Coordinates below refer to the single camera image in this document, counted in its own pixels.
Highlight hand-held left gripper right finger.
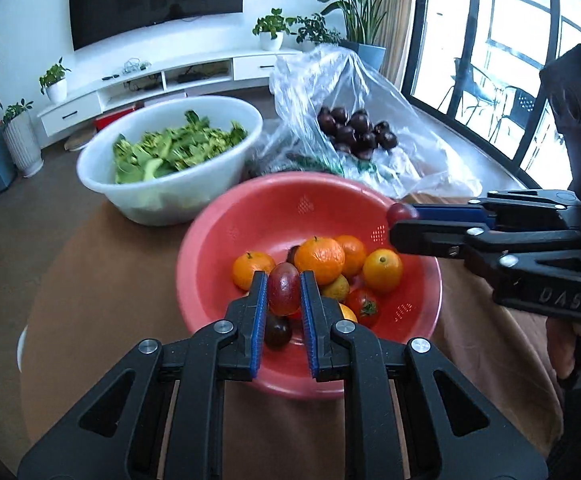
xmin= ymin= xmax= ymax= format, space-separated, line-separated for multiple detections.
xmin=299 ymin=270 xmax=547 ymax=480

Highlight red plastic bowl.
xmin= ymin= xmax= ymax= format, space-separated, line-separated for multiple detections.
xmin=176 ymin=171 xmax=443 ymax=401

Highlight brown tablecloth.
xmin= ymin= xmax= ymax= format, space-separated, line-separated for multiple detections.
xmin=19 ymin=192 xmax=566 ymax=461

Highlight reddish purple plum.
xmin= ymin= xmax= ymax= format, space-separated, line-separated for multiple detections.
xmin=267 ymin=262 xmax=302 ymax=317

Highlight leafy green vegetables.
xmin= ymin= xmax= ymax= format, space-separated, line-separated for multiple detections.
xmin=114 ymin=110 xmax=248 ymax=185

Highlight white ribbed plant pot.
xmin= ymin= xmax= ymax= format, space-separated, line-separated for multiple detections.
xmin=3 ymin=112 xmax=44 ymax=177

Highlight beige curtain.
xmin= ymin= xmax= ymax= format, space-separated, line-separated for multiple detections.
xmin=373 ymin=0 xmax=419 ymax=91

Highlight black outdoor chair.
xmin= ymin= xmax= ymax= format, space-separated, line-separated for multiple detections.
xmin=438 ymin=57 xmax=501 ymax=121
xmin=491 ymin=85 xmax=546 ymax=146

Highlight flat red box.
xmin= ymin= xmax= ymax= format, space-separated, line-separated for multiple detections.
xmin=94 ymin=105 xmax=136 ymax=133

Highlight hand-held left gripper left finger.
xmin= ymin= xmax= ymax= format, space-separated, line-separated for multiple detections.
xmin=18 ymin=270 xmax=270 ymax=480

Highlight white plastic basin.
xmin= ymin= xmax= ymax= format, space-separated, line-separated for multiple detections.
xmin=76 ymin=96 xmax=264 ymax=226

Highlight person's right hand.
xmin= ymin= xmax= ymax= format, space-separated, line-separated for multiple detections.
xmin=545 ymin=316 xmax=581 ymax=383

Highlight bushy green plant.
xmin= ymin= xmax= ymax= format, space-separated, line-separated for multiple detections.
xmin=295 ymin=13 xmax=341 ymax=51

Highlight pile of dark plums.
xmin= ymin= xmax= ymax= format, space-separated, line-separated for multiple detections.
xmin=317 ymin=106 xmax=399 ymax=161

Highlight large smooth orange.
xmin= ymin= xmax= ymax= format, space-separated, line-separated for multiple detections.
xmin=362 ymin=248 xmax=404 ymax=294

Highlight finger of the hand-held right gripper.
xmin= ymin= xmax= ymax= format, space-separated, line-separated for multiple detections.
xmin=413 ymin=190 xmax=581 ymax=231
xmin=389 ymin=222 xmax=581 ymax=281

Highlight wall-mounted black television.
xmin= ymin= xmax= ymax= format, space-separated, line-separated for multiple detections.
xmin=69 ymin=0 xmax=244 ymax=52

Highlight round wooden board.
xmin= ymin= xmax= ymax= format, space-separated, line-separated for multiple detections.
xmin=64 ymin=130 xmax=96 ymax=152

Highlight green plastic bag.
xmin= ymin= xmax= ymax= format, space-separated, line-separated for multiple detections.
xmin=245 ymin=150 xmax=366 ymax=178

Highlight small dark red plum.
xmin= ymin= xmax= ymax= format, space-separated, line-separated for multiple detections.
xmin=386 ymin=202 xmax=420 ymax=226

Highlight white television cabinet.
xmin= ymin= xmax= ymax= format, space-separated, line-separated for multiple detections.
xmin=37 ymin=47 xmax=304 ymax=137

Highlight black framed window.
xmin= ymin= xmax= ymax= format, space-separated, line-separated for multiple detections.
xmin=403 ymin=0 xmax=581 ymax=191

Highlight clear plastic bag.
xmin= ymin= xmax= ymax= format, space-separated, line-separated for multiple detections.
xmin=243 ymin=44 xmax=484 ymax=200

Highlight mandarin with stem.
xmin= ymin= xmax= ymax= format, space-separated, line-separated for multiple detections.
xmin=232 ymin=251 xmax=276 ymax=292

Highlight small green plant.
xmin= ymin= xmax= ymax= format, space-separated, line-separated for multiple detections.
xmin=3 ymin=100 xmax=34 ymax=123
xmin=39 ymin=57 xmax=71 ymax=93
xmin=253 ymin=8 xmax=296 ymax=38

